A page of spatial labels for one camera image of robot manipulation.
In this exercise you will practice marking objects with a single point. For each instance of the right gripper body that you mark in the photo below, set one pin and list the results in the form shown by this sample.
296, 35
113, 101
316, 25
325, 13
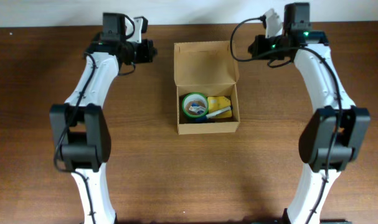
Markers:
254, 47

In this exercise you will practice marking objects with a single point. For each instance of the blue white marker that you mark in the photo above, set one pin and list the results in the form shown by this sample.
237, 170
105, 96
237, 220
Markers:
218, 112

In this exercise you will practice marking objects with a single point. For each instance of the blue white staples box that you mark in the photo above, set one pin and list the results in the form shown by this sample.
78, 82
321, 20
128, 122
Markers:
197, 109

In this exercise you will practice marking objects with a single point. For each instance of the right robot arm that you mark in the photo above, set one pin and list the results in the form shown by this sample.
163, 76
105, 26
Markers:
334, 135

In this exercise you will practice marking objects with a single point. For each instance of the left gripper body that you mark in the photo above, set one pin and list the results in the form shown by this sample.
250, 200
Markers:
149, 50

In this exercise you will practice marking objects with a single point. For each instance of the green tape roll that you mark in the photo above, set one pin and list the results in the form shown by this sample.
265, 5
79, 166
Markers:
198, 98

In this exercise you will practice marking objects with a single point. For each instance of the yellow sticky note pad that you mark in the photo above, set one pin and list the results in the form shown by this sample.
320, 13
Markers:
217, 103

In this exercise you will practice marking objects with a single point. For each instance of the blue ballpoint pen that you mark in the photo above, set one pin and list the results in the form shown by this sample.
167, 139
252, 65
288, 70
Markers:
201, 119

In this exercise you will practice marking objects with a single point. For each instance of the brown cardboard box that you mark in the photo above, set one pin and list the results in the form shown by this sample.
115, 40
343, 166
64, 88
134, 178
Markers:
209, 69

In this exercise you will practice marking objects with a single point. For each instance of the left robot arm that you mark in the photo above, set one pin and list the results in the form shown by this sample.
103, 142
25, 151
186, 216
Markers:
81, 137

